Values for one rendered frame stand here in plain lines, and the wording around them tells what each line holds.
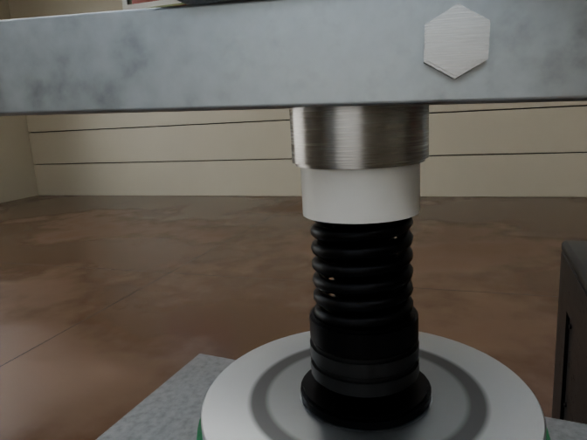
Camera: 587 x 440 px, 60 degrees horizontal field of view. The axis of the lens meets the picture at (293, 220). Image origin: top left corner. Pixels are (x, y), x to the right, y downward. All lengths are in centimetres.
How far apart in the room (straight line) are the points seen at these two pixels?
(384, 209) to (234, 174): 676
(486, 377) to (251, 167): 659
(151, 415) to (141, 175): 737
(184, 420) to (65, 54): 29
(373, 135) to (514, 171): 608
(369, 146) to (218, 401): 19
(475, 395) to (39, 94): 31
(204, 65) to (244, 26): 3
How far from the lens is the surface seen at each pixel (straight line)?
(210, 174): 719
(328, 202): 28
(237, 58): 26
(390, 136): 27
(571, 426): 46
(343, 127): 27
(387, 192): 28
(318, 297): 31
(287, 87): 25
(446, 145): 630
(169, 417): 46
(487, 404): 35
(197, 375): 51
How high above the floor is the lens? 106
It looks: 12 degrees down
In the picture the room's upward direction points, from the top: 3 degrees counter-clockwise
